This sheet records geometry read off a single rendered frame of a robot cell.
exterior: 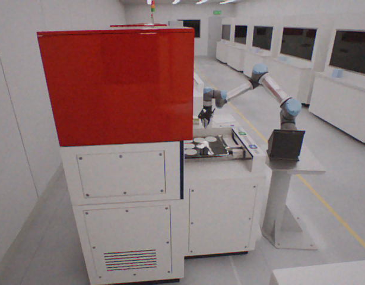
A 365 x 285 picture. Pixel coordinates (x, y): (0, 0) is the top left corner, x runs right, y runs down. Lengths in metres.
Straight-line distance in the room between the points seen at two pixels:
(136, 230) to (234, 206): 0.75
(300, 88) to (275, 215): 4.52
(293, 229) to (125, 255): 1.61
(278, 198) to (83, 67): 1.86
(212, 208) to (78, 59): 1.36
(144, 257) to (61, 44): 1.46
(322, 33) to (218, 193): 5.18
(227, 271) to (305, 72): 5.16
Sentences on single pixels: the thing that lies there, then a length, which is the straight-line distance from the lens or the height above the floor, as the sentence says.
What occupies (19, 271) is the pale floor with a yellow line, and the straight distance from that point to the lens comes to 2.70.
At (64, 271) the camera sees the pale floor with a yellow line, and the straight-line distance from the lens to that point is 2.53.
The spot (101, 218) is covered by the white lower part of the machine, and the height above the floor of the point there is 0.71.
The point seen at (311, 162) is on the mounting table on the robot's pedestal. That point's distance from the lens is 2.33.
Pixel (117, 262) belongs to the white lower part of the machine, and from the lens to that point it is 2.07.
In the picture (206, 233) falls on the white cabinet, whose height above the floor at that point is 0.32.
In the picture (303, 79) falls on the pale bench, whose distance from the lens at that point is 6.68.
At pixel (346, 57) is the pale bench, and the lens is 5.80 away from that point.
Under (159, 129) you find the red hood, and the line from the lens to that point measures 1.45.
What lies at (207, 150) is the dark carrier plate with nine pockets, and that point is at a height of 0.90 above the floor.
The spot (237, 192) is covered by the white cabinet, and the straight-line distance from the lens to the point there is 2.00.
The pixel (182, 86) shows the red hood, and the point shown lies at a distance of 1.38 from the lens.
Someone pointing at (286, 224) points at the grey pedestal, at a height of 0.10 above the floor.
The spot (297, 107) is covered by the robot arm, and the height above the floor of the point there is 1.25.
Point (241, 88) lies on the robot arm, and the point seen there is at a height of 1.31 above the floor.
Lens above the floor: 1.84
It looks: 25 degrees down
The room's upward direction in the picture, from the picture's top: 1 degrees counter-clockwise
